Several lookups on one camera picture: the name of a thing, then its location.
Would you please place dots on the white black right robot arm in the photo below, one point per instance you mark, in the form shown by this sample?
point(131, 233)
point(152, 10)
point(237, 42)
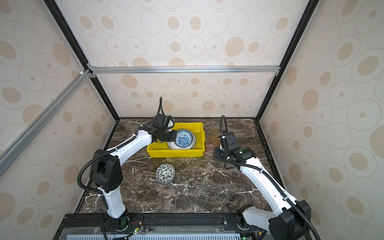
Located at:
point(289, 219)

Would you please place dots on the diagonal aluminium frame bar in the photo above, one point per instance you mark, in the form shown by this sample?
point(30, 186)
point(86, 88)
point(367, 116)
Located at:
point(26, 137)

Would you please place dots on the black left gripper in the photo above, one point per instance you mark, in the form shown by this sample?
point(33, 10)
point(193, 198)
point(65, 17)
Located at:
point(173, 135)

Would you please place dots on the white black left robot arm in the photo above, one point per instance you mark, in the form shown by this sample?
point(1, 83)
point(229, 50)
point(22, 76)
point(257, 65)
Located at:
point(103, 174)

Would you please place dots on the white black-striped-rim plate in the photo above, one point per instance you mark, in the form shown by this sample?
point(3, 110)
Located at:
point(172, 145)

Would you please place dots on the horizontal aluminium frame bar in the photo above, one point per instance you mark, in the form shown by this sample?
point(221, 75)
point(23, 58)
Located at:
point(185, 70)

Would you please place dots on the amber translucent cup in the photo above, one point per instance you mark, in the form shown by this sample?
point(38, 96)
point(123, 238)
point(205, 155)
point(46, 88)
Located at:
point(215, 135)

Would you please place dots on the black leaf-pattern bowl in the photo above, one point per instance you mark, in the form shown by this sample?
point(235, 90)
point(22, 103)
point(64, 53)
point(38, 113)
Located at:
point(165, 174)

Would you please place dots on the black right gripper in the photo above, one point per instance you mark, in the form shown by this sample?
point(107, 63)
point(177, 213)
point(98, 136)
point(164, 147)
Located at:
point(216, 154)

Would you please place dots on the pink translucent cup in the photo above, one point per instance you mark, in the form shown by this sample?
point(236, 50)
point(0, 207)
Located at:
point(211, 143)

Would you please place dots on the yellow plastic bin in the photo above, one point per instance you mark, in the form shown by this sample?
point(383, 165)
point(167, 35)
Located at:
point(161, 150)

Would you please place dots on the blue floral ceramic bowl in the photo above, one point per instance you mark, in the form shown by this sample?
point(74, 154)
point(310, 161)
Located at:
point(184, 139)

